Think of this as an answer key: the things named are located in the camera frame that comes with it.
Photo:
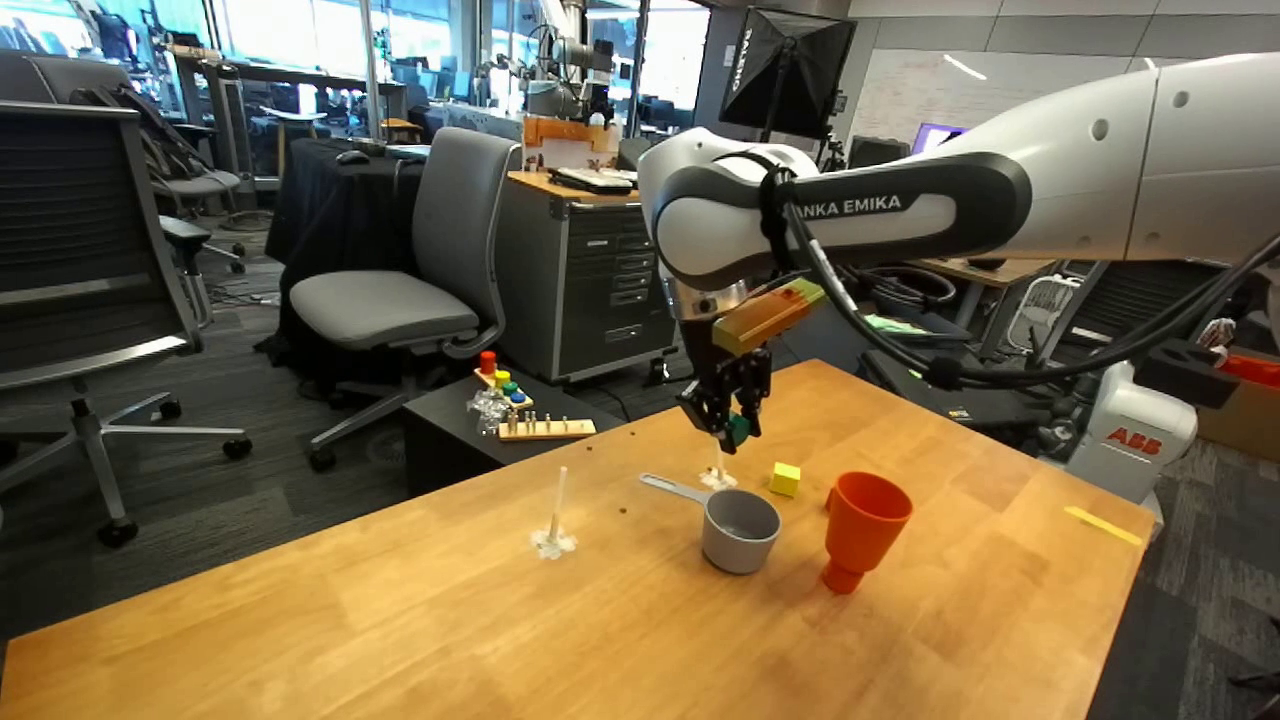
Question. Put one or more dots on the gray measuring cup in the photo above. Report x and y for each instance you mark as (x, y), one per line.
(740, 535)

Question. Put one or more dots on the wooden peg board toy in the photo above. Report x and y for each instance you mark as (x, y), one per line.
(546, 431)

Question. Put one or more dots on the dark background office chair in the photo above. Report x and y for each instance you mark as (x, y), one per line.
(184, 175)

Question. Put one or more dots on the white ABB robot base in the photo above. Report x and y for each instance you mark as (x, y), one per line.
(1134, 434)

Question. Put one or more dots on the black cloth covered table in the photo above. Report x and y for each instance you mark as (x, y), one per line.
(342, 202)

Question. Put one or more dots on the flat gray tray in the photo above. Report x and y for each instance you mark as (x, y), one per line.
(592, 179)

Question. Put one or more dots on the colourful stacking toy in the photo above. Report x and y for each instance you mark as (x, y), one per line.
(501, 380)

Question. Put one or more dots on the black softbox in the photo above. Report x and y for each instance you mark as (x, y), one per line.
(797, 75)

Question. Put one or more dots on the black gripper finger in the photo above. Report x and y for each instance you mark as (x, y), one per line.
(758, 415)
(706, 410)

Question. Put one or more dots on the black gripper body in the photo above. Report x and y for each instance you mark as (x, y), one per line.
(728, 374)

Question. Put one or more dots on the orange box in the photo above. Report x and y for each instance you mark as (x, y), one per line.
(570, 141)

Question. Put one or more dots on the yellow block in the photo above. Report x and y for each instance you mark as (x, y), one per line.
(786, 483)

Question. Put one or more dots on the yellow tape strip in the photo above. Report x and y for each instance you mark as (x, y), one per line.
(1106, 527)

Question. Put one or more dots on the gray metal cabinet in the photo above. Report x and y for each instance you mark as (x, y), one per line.
(585, 293)

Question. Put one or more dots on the orange plastic cup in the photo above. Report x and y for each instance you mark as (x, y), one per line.
(865, 522)

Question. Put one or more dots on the purple lit monitor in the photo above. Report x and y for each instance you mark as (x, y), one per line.
(937, 139)

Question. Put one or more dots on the green block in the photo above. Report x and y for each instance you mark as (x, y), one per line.
(737, 434)

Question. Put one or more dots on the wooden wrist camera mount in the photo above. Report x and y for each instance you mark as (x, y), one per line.
(764, 316)

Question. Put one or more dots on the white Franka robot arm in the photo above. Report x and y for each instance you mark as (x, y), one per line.
(1106, 160)

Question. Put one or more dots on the black mesh office chair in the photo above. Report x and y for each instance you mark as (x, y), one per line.
(82, 212)

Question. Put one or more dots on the cardboard box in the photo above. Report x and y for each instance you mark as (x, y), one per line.
(1246, 422)

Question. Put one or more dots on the clear plastic bag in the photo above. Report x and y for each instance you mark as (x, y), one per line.
(486, 415)

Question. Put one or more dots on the gray office chair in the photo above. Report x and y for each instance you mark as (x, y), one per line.
(453, 224)

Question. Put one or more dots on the red object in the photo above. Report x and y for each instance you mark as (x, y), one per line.
(1246, 368)

